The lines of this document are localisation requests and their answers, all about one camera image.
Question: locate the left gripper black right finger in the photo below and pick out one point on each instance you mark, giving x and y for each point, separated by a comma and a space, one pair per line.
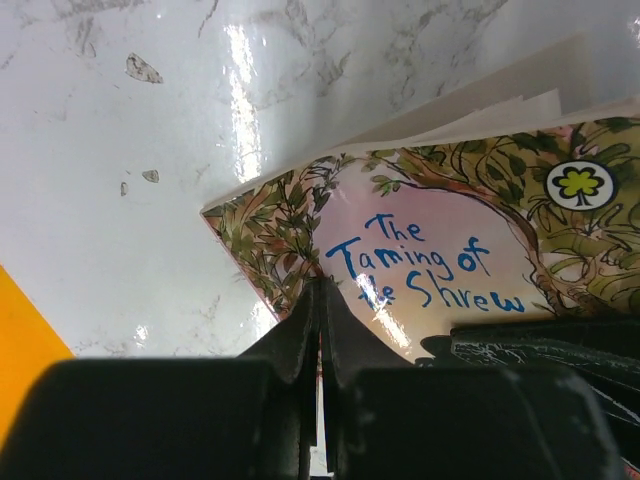
347, 347

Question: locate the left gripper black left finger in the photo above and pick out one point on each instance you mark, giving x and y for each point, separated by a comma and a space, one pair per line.
276, 406

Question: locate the Taming of the Shrew book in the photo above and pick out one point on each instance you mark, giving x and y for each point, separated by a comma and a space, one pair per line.
512, 199

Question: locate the orange plastic file folder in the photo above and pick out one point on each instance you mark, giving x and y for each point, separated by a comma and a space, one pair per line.
28, 346

